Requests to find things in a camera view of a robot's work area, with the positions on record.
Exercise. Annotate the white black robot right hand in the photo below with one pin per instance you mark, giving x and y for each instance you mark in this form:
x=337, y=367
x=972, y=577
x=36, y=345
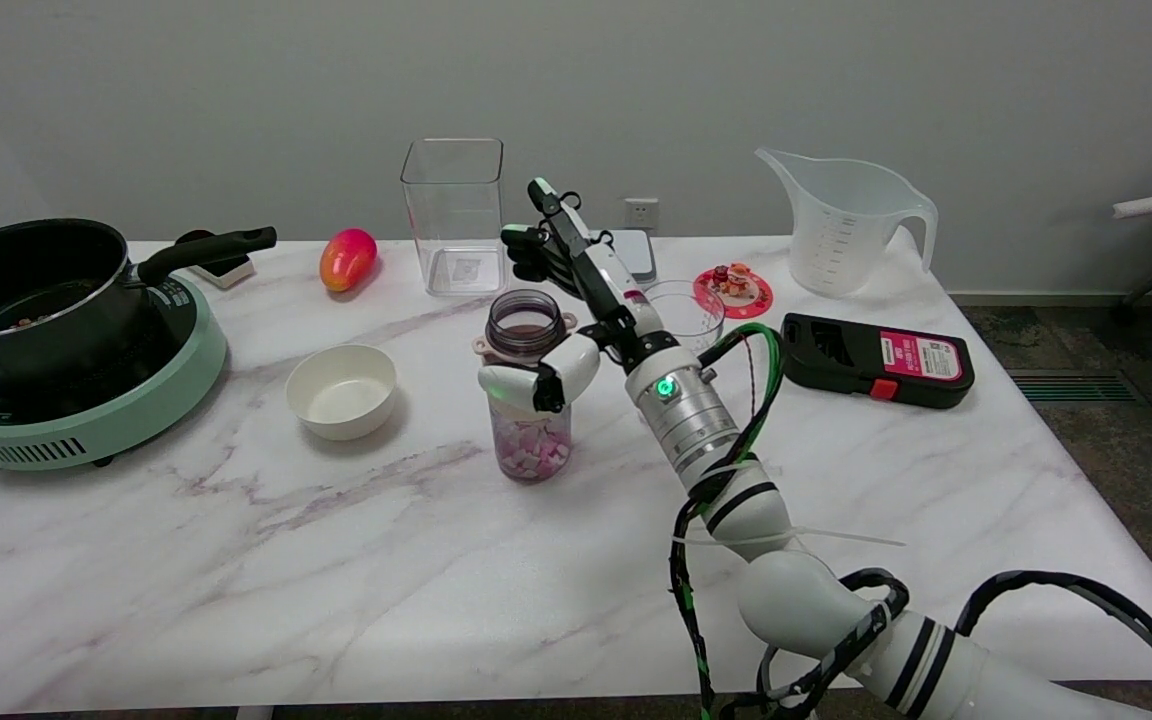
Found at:
x=611, y=290

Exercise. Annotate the clear bottle with pink candy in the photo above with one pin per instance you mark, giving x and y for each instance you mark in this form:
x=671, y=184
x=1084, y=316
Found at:
x=531, y=450

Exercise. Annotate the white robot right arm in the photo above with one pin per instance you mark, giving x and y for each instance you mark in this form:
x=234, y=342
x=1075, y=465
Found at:
x=686, y=415

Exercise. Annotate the white grey kitchen scale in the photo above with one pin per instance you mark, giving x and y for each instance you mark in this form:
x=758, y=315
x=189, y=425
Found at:
x=636, y=252

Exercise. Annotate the clear plastic measuring cup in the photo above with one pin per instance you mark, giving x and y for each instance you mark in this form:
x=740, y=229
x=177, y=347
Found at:
x=696, y=315

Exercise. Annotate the red round coaster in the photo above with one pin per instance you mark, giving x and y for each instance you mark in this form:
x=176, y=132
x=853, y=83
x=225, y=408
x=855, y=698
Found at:
x=756, y=300

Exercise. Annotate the clear square plastic container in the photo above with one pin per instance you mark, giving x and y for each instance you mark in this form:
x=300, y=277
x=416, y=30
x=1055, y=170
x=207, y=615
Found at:
x=454, y=240

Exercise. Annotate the translucent measuring jug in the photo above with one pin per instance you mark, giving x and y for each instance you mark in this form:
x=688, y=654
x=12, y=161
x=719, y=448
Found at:
x=841, y=240

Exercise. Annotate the black box with red label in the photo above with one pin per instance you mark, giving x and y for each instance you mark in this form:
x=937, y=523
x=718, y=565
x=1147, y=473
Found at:
x=836, y=360

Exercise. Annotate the red yellow mango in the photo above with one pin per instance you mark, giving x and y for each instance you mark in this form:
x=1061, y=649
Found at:
x=347, y=260

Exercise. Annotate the white bowl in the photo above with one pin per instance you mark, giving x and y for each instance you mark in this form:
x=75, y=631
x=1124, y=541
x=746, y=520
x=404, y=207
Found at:
x=341, y=395

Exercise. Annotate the white block with black top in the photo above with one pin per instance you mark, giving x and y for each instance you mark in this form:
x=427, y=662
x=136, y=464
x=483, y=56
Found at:
x=226, y=270

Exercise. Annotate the floor vent grille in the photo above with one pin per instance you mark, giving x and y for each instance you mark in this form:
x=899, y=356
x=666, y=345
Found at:
x=1076, y=387

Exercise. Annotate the green induction cooker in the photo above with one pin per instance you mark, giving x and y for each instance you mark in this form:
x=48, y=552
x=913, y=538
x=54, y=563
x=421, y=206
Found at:
x=136, y=415

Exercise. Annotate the white table leg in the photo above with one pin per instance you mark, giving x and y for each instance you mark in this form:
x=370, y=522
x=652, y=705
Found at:
x=254, y=713

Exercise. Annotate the white wall socket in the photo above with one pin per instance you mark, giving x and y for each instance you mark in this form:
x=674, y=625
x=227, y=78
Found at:
x=641, y=213

